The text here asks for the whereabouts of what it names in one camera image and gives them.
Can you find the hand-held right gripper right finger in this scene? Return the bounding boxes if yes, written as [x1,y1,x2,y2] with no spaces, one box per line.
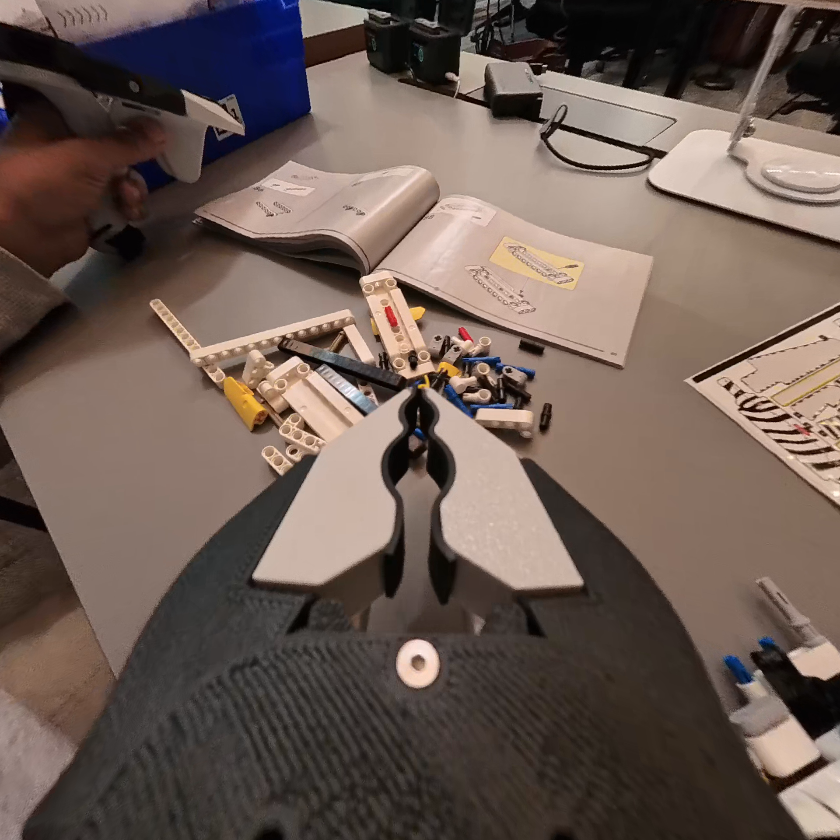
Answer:
[420,387,586,634]

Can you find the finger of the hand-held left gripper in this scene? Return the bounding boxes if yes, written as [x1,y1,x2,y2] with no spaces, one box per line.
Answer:
[157,91,245,184]

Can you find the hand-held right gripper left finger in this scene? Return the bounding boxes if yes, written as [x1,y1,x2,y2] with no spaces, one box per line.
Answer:
[251,387,421,627]

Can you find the pile of lego pieces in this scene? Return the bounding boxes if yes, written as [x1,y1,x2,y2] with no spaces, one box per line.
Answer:
[150,270,555,476]

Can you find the person's left forearm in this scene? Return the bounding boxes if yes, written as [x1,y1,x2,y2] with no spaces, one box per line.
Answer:
[0,246,73,358]

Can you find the yellow lego panel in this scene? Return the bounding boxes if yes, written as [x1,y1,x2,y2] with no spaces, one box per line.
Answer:
[223,376,269,432]

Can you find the partly built lego model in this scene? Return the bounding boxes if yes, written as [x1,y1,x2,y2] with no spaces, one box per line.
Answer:
[722,576,840,840]

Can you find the person's left hand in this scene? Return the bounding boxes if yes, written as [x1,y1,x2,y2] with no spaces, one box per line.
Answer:
[0,118,169,277]

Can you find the white printed paper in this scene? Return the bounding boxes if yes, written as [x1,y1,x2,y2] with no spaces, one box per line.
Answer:
[36,0,221,46]

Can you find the blue plastic box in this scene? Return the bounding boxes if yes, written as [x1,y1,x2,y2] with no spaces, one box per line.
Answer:
[0,0,312,191]

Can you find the open instruction booklet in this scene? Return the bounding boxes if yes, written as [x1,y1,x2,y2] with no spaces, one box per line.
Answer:
[193,161,655,368]

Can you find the zebra striped sticker sheet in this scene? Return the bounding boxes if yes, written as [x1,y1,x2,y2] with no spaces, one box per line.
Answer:
[684,308,840,508]

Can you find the person's torso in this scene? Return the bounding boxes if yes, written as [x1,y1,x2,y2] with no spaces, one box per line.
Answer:
[0,689,74,840]

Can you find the white lamp base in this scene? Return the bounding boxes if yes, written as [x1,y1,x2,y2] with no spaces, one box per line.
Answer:
[646,0,840,245]

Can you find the black office chair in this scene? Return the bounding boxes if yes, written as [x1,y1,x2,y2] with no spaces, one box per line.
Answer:
[781,39,840,122]
[525,0,739,99]

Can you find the white lego frame red pin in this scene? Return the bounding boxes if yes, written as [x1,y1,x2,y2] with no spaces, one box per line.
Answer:
[359,270,435,380]

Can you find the black power adapter with cable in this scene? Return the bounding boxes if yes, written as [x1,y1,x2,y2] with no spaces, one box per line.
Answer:
[537,85,678,161]

